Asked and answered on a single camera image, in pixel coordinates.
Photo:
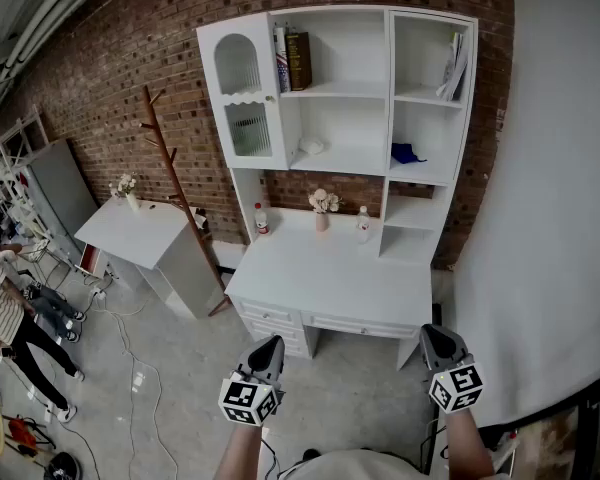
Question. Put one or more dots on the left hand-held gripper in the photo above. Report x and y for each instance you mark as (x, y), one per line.
(245, 398)

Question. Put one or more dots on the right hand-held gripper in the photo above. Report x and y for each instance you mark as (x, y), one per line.
(457, 388)

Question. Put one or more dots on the white desk with hutch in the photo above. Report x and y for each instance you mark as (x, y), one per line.
(350, 68)

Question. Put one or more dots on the person's right forearm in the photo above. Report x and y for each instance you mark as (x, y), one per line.
(467, 443)

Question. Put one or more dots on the person's left forearm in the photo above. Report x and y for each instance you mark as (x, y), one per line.
(237, 453)

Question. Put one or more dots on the small white desk drawer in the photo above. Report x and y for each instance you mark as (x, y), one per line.
(267, 314)
(275, 332)

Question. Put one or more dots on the wide white desk drawer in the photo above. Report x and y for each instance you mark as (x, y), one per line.
(362, 329)

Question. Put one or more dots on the white board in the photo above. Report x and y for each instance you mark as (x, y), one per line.
(330, 278)

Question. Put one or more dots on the person's black shoe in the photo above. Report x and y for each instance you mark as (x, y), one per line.
(311, 455)

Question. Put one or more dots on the person's light shirt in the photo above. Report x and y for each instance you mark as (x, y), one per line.
(370, 468)

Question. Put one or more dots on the red cap bottle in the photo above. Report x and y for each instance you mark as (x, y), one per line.
(262, 223)

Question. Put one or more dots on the pink vase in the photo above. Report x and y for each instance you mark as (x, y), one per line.
(322, 223)

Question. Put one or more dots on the clear water bottle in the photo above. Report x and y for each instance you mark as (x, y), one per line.
(363, 225)

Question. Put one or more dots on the black white bag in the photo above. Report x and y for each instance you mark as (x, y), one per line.
(201, 220)

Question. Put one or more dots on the cream flower bouquet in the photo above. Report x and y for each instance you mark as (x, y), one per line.
(321, 199)

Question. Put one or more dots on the white power strip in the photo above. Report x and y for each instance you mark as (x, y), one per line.
(98, 294)

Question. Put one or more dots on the white side table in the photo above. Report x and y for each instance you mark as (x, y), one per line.
(130, 233)

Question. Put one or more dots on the red box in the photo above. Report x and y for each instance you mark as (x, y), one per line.
(91, 259)

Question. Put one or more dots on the blue cloth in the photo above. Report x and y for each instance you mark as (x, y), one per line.
(404, 153)

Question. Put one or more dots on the white vase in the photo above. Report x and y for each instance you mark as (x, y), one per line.
(133, 202)

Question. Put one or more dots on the brown wooden coat rack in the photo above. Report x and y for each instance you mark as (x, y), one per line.
(171, 168)

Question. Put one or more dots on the white flower bouquet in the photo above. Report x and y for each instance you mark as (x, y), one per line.
(126, 184)

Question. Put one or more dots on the black round fan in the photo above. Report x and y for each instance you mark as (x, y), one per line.
(62, 468)

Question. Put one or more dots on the orange black tool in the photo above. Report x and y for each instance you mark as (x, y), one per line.
(22, 433)

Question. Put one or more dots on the white ribbed glass cabinet door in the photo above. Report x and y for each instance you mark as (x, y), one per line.
(212, 103)

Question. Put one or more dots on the grey panel board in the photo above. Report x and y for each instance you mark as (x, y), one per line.
(60, 188)

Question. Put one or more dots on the yellow-green magazines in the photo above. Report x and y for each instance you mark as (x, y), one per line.
(454, 75)

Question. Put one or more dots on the flag print book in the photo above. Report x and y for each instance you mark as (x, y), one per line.
(281, 68)

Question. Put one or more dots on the brown hardcover book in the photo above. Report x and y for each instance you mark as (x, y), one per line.
(300, 63)

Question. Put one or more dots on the white metal rack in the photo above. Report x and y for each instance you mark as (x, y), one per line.
(10, 168)

